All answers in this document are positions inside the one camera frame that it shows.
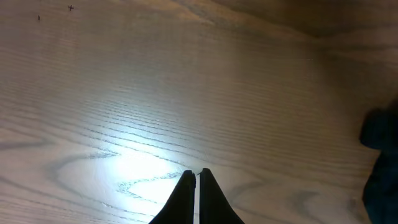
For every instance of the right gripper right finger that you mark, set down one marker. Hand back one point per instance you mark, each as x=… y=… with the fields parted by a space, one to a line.
x=214 y=207

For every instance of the black clothes pile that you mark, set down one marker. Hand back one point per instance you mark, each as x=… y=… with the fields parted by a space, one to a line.
x=379 y=132

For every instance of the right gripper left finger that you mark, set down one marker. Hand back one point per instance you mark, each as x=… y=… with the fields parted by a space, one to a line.
x=179 y=208

